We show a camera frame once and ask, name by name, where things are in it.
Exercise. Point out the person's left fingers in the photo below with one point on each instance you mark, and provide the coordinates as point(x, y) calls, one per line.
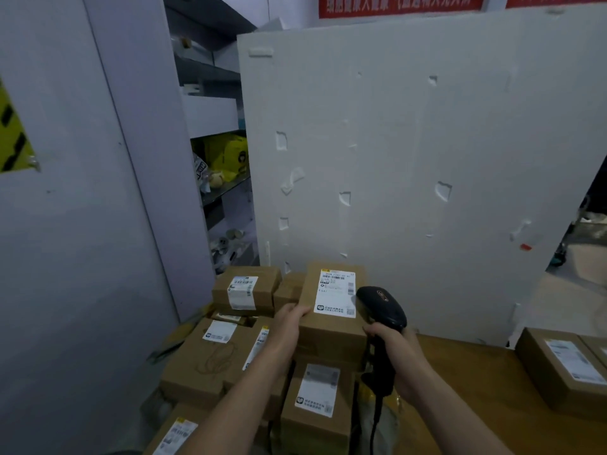
point(296, 311)

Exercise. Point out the white printed bag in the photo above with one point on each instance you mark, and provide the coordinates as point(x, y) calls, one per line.
point(201, 172)

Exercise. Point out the white box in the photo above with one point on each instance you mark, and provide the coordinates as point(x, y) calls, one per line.
point(211, 116)

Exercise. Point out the brown labelled shipping box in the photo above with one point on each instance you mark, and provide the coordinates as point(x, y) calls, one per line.
point(332, 326)
point(555, 374)

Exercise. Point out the black barcode scanner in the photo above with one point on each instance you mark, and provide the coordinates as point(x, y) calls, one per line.
point(381, 307)

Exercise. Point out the yellow black hazard sticker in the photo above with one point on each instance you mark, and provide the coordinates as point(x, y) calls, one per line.
point(12, 137)

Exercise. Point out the yellow taped plastic bag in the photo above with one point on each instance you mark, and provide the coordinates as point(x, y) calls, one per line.
point(386, 426)

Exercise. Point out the person's right fingers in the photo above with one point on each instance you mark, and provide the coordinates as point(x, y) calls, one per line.
point(375, 330)

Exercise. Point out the large white foam board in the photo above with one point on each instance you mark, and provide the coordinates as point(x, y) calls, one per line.
point(403, 161)

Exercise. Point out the person's left hand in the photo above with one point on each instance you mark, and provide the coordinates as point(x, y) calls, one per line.
point(282, 338)

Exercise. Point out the grey metal shelf unit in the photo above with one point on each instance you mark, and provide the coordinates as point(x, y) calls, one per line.
point(208, 75)

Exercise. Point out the person's right hand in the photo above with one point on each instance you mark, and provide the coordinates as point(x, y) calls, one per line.
point(408, 364)

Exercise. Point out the white plastic wrapped items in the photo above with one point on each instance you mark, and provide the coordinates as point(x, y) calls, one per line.
point(227, 246)

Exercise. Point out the pile of brown cardboard parcels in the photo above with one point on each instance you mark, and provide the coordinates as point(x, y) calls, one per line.
point(204, 360)

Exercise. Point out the yellow package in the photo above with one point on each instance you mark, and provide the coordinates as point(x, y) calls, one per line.
point(227, 153)

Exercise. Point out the person's right forearm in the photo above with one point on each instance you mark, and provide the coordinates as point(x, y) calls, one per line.
point(450, 421)

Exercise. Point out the person's left forearm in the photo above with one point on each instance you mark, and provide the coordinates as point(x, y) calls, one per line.
point(237, 412)

